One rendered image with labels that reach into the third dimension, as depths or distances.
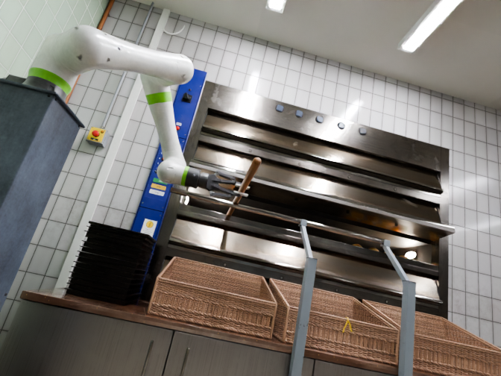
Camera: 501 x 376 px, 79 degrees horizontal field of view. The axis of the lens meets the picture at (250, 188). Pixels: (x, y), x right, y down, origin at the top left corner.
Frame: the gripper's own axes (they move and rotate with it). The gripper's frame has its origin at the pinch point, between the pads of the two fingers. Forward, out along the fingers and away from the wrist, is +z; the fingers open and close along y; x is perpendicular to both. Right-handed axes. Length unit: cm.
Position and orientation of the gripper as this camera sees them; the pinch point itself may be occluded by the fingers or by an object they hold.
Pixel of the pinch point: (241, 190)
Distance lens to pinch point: 144.7
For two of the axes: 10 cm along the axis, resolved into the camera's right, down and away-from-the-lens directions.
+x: 1.7, -2.8, -9.5
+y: -2.1, 9.3, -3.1
